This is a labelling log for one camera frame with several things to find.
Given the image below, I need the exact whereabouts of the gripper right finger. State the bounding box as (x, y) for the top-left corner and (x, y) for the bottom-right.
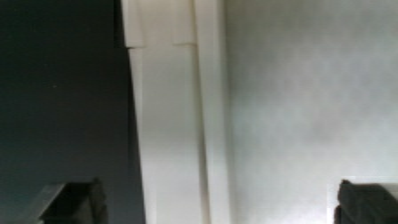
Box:
(334, 180), (398, 224)

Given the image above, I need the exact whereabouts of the white desk top tray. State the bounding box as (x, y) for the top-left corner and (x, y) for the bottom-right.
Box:
(192, 0), (398, 224)

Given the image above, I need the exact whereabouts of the white L-shaped corner guide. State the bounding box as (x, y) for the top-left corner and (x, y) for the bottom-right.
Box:
(122, 0), (206, 224)

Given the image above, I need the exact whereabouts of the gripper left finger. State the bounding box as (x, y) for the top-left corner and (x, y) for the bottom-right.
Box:
(23, 178), (108, 224)

